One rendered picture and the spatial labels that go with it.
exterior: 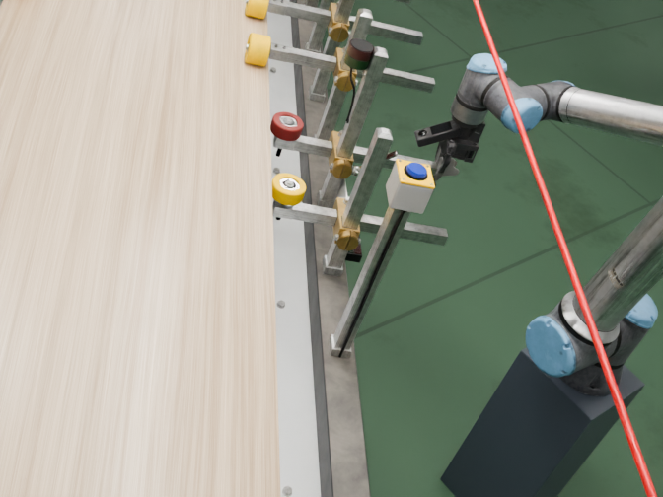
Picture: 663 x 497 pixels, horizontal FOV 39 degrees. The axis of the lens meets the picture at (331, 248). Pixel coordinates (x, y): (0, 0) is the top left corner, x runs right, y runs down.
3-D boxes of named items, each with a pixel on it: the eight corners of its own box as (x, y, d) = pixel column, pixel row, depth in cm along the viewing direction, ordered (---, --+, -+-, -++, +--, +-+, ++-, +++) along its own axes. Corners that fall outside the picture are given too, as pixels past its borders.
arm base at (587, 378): (578, 330, 257) (594, 306, 251) (630, 380, 248) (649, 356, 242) (536, 354, 245) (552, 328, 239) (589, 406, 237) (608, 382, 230)
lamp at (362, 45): (346, 115, 235) (373, 41, 221) (348, 128, 231) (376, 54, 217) (324, 110, 234) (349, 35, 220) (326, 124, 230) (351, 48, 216)
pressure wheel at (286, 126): (292, 148, 247) (303, 112, 240) (293, 167, 241) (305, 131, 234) (262, 142, 245) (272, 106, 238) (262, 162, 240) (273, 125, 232)
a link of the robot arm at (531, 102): (556, 101, 223) (522, 71, 230) (523, 106, 217) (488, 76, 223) (540, 133, 229) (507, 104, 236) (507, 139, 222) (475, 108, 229)
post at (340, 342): (347, 342, 215) (412, 194, 186) (348, 359, 212) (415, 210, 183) (329, 340, 214) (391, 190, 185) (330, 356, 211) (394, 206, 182)
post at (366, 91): (331, 200, 252) (388, 46, 221) (331, 208, 249) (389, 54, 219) (319, 197, 251) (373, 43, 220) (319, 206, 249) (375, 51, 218)
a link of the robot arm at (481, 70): (489, 73, 222) (464, 50, 228) (472, 116, 231) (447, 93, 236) (518, 68, 228) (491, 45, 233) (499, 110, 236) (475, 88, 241)
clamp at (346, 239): (352, 215, 233) (358, 200, 229) (357, 252, 223) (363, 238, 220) (329, 211, 231) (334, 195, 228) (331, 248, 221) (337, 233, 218)
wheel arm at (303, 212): (440, 239, 235) (447, 227, 233) (442, 248, 233) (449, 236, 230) (270, 209, 225) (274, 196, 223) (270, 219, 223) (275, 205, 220)
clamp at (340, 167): (344, 149, 250) (350, 133, 246) (348, 180, 240) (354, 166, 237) (325, 145, 248) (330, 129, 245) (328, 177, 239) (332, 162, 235)
